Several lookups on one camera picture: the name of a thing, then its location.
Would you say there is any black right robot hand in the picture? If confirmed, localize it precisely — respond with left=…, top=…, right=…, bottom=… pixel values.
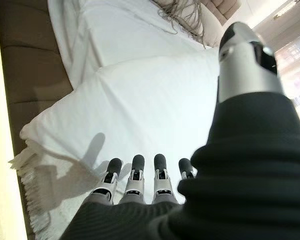
left=58, top=21, right=300, bottom=240

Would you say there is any white duvet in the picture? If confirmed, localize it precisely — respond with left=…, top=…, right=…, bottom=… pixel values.
left=19, top=47, right=222, bottom=203

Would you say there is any beige pillow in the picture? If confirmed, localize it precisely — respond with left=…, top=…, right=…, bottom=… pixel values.
left=199, top=0, right=231, bottom=48

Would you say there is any grey tufted headboard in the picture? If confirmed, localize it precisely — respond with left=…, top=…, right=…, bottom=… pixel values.
left=207, top=0, right=252, bottom=26

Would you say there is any grey knitted fringed cushion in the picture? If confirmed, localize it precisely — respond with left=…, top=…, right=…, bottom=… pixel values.
left=151, top=0, right=209, bottom=50

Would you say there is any cream fringed throw blanket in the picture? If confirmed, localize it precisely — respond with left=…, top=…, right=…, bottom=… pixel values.
left=7, top=138, right=127, bottom=240

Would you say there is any white sheeted mattress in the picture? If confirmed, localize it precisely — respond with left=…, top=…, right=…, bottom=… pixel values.
left=46, top=0, right=220, bottom=83

